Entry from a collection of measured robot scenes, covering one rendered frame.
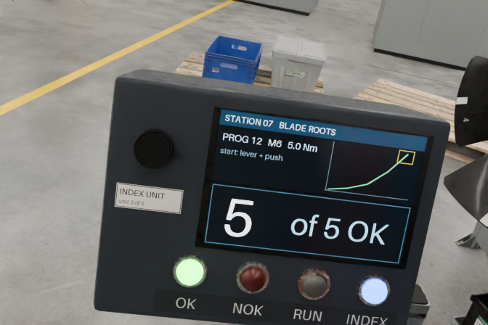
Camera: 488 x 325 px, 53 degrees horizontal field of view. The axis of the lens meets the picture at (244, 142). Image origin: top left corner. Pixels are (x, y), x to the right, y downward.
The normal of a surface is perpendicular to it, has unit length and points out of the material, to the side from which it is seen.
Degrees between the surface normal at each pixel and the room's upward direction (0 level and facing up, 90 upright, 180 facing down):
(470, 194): 52
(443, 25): 90
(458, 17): 90
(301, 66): 95
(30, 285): 0
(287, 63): 95
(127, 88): 75
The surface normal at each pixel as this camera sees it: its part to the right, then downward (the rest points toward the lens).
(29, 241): 0.16, -0.89
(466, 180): -0.54, -0.43
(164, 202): 0.07, 0.19
